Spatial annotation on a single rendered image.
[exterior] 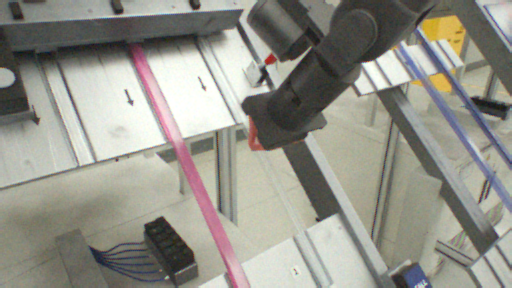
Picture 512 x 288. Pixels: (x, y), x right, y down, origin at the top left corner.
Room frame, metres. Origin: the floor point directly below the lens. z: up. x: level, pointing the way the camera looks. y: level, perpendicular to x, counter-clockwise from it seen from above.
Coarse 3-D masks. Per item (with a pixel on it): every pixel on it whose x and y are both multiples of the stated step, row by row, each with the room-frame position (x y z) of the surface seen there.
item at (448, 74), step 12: (420, 36) 0.77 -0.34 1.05; (432, 48) 0.75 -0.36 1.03; (444, 72) 0.72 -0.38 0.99; (456, 84) 0.69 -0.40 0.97; (468, 96) 0.68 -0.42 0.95; (468, 108) 0.67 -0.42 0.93; (480, 120) 0.65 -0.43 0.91; (492, 132) 0.63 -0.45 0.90; (492, 144) 0.62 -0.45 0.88; (504, 156) 0.60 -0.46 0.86
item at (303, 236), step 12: (204, 36) 0.59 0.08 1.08; (204, 48) 0.57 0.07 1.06; (216, 60) 0.56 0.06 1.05; (216, 72) 0.55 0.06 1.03; (228, 84) 0.53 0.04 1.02; (228, 96) 0.52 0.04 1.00; (240, 108) 0.51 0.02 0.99; (240, 120) 0.50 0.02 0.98; (264, 156) 0.46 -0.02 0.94; (264, 168) 0.45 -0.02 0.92; (276, 180) 0.43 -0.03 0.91; (276, 192) 0.43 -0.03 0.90; (288, 204) 0.41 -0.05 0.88; (288, 216) 0.40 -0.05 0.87; (300, 228) 0.39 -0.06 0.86; (300, 240) 0.38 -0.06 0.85; (312, 252) 0.37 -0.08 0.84; (312, 264) 0.36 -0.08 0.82; (324, 264) 0.36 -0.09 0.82; (324, 276) 0.35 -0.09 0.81
